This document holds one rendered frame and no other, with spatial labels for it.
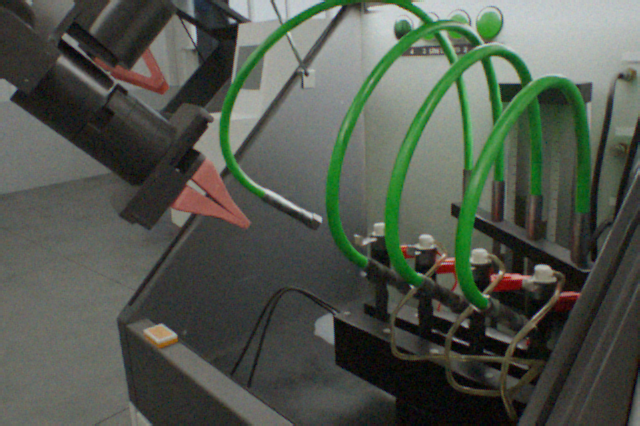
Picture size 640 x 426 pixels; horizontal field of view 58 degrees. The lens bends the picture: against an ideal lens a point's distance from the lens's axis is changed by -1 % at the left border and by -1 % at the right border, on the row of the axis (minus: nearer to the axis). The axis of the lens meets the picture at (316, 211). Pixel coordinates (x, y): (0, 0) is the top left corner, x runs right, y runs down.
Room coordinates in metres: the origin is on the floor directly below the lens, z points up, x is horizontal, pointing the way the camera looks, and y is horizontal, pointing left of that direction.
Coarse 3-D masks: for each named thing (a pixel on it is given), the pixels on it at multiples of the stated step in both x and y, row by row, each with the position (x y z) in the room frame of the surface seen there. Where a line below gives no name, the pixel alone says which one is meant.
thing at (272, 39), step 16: (336, 0) 0.82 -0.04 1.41; (352, 0) 0.83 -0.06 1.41; (368, 0) 0.83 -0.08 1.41; (384, 0) 0.84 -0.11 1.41; (400, 0) 0.85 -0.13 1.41; (304, 16) 0.80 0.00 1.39; (416, 16) 0.86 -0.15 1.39; (272, 32) 0.80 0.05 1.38; (288, 32) 0.80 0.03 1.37; (256, 48) 0.79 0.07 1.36; (448, 48) 0.87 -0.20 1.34; (256, 64) 0.79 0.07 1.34; (240, 80) 0.78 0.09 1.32; (464, 96) 0.88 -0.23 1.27; (224, 112) 0.77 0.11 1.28; (464, 112) 0.88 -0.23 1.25; (224, 128) 0.77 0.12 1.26; (464, 128) 0.88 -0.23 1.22; (224, 144) 0.77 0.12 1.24; (464, 144) 0.88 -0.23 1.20; (224, 160) 0.77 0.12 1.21; (464, 160) 0.89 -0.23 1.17; (240, 176) 0.77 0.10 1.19; (256, 192) 0.78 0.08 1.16
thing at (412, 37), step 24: (432, 24) 0.70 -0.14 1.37; (456, 24) 0.73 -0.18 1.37; (384, 72) 0.65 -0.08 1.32; (360, 96) 0.63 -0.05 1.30; (336, 144) 0.61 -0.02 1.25; (336, 168) 0.60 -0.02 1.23; (336, 192) 0.60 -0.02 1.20; (504, 192) 0.80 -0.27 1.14; (336, 216) 0.60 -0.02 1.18; (336, 240) 0.60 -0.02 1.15; (360, 264) 0.62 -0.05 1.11; (408, 288) 0.66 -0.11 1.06
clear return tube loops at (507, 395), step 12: (444, 252) 0.67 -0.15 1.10; (564, 276) 0.56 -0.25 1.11; (492, 288) 0.58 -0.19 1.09; (408, 300) 0.61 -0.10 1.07; (552, 300) 0.53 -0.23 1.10; (396, 312) 0.60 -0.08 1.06; (468, 312) 0.55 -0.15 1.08; (540, 312) 0.52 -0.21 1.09; (456, 324) 0.54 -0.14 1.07; (528, 324) 0.51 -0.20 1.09; (516, 336) 0.50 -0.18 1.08; (444, 348) 0.54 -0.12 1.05; (468, 360) 0.58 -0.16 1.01; (480, 360) 0.57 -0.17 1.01; (492, 360) 0.56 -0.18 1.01; (504, 360) 0.48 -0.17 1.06; (516, 360) 0.55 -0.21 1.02; (528, 360) 0.55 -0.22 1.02; (540, 360) 0.54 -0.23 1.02; (504, 372) 0.48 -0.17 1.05; (528, 372) 0.53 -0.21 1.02; (540, 372) 0.54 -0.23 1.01; (456, 384) 0.53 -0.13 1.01; (504, 384) 0.48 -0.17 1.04; (504, 396) 0.47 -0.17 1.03; (516, 420) 0.47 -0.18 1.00
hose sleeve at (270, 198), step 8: (272, 192) 0.79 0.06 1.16; (264, 200) 0.78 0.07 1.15; (272, 200) 0.78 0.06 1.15; (280, 200) 0.79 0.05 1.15; (280, 208) 0.79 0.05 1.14; (288, 208) 0.79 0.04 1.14; (296, 208) 0.80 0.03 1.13; (296, 216) 0.80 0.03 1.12; (304, 216) 0.80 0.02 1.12; (312, 216) 0.81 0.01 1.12
